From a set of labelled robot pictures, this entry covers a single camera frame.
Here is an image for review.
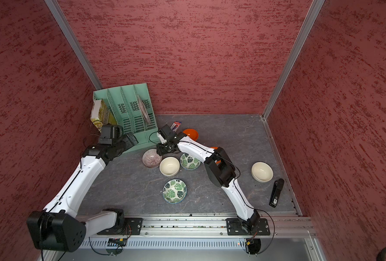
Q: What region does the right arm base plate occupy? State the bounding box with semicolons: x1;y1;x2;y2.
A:
226;218;271;237

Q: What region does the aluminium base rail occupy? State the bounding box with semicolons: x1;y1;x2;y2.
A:
54;213;318;239

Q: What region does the green leaf bowl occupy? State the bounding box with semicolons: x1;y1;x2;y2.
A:
180;153;201;170
162;179;188;204

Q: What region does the green file organizer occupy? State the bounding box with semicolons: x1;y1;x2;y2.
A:
93;83;159;152

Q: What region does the yellow book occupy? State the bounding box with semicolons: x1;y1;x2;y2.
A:
90;100;117;132

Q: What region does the black stapler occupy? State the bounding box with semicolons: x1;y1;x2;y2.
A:
269;178;284;208

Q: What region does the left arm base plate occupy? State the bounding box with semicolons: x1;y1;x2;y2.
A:
97;217;143;236

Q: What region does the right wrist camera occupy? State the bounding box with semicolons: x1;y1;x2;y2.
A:
157;132;167;144

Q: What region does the cream bowl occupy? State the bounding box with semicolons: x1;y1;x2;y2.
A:
159;157;181;177
251;162;274;183

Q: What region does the grey folder in organizer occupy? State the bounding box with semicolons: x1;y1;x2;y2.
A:
137;95;151;125

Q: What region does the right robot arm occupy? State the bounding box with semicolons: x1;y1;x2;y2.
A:
157;125;260;234

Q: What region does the purple striped bowl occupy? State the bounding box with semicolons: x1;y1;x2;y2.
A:
142;149;163;168

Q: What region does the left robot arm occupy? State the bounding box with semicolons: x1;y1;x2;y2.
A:
27;124;138;252

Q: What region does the orange bowl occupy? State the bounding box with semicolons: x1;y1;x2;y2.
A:
183;128;199;141
211;147;221;165

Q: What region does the pen blister pack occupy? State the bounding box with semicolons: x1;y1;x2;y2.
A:
171;121;181;132

